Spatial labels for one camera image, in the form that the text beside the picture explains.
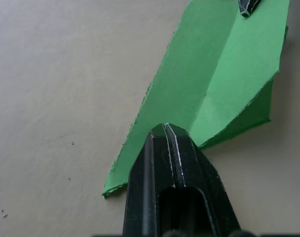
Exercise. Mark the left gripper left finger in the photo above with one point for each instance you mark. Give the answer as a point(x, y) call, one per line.
point(142, 192)

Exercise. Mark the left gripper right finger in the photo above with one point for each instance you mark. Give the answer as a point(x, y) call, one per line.
point(204, 172)

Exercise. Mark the green paper sheet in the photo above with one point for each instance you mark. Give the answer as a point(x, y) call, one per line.
point(201, 61)

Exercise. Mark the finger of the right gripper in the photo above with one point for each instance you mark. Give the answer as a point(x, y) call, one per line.
point(254, 5)
point(244, 6)

